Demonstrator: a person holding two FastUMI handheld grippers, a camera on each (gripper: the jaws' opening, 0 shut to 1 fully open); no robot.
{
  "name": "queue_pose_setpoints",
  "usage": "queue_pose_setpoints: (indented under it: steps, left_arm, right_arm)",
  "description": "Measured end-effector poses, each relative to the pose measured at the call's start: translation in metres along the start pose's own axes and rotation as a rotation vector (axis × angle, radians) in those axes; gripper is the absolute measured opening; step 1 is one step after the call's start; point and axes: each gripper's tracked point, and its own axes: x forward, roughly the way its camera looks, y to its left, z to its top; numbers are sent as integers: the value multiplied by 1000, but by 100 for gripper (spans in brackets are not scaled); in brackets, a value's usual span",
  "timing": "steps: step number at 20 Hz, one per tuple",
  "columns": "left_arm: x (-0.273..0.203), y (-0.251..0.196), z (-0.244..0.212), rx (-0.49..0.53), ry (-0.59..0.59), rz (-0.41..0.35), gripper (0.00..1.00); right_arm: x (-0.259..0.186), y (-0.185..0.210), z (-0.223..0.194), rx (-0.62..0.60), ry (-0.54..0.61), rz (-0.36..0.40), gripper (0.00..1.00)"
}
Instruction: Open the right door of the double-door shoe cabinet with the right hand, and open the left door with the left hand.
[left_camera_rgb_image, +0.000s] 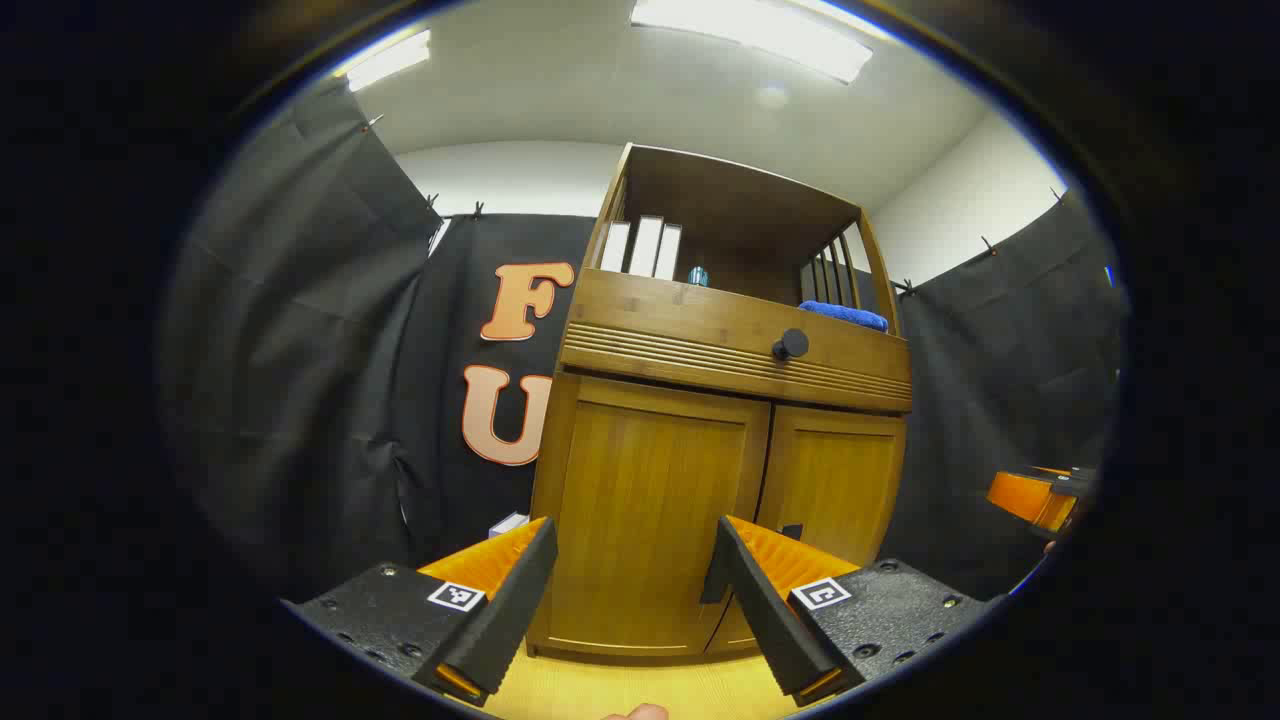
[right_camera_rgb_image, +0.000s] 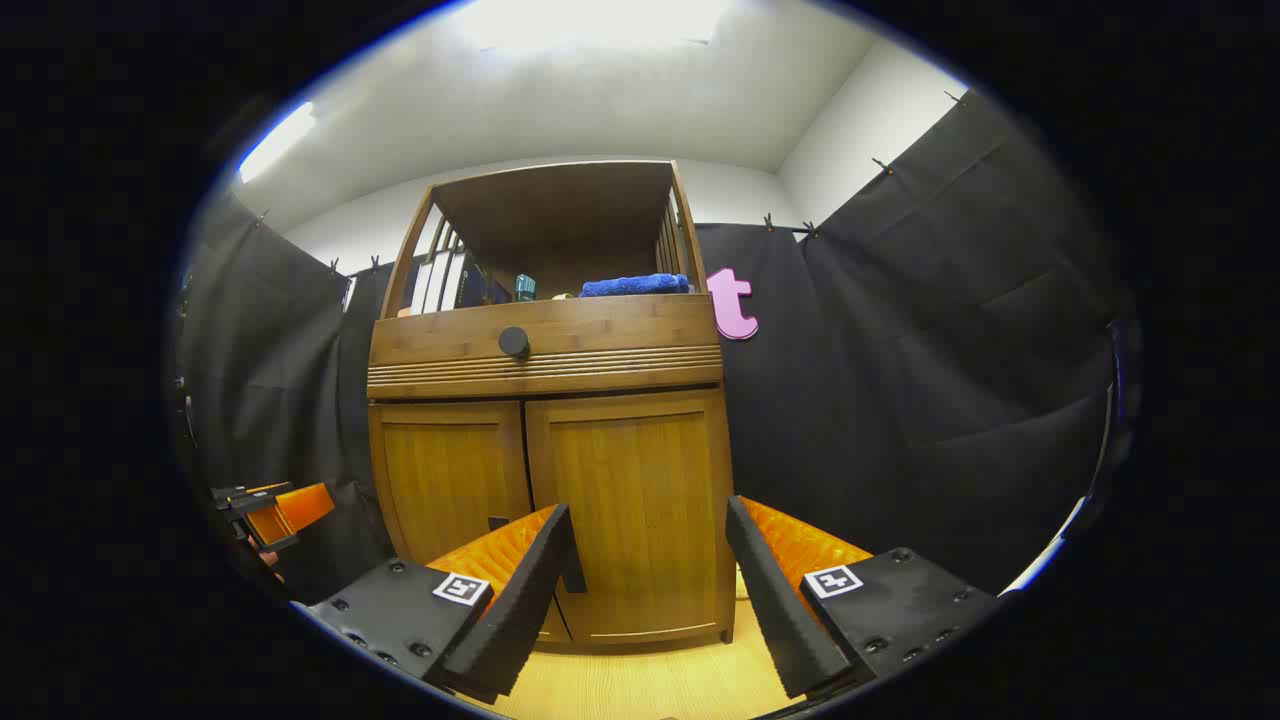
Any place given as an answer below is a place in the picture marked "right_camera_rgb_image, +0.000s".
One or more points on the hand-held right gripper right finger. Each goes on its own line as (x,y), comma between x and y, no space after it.
(775,610)

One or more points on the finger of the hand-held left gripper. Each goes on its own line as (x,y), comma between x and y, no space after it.
(270,525)
(305,505)

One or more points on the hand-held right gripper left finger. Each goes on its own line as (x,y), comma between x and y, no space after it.
(520,620)

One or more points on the black round drawer knob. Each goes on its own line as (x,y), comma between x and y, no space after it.
(514,342)

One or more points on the black backdrop cloth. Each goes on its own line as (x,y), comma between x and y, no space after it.
(900,400)

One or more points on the blue folded towel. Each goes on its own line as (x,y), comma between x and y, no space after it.
(635,286)

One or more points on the wooden cabinet door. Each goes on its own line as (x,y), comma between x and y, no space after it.
(640,490)
(450,470)

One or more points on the wooden cabinet drawer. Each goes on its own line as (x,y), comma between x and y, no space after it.
(620,345)

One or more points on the wooden double-door shoe cabinet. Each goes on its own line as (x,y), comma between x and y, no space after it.
(600,350)

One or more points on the small teal bottle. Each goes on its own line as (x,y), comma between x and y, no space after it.
(525,289)

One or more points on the wide ceiling panel light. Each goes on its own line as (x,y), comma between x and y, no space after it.
(590,20)

